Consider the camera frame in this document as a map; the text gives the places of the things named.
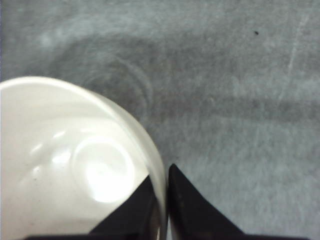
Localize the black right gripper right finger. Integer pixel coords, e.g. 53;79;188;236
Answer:
168;164;302;240

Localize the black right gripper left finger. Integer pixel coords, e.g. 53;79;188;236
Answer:
26;176;160;240

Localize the beige ribbed bowl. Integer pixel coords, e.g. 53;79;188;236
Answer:
0;76;168;240

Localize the grey table cloth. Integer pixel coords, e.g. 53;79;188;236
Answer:
0;0;320;240

